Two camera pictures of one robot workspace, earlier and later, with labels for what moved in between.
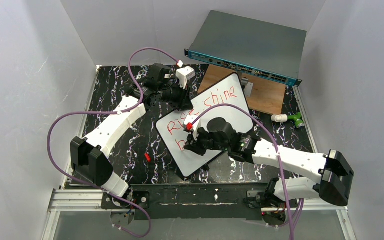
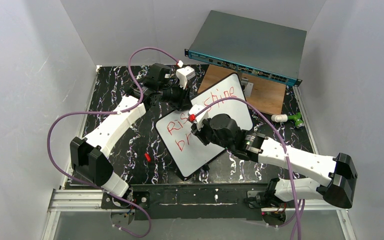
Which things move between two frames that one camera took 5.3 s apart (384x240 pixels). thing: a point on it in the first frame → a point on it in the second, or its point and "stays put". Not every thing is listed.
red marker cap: (148, 157) stays put
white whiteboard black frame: (170, 126) stays put
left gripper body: (181, 99) stays put
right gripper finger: (198, 146) → (203, 135)
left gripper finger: (186, 103) stays put
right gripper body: (196, 139) → (199, 133)
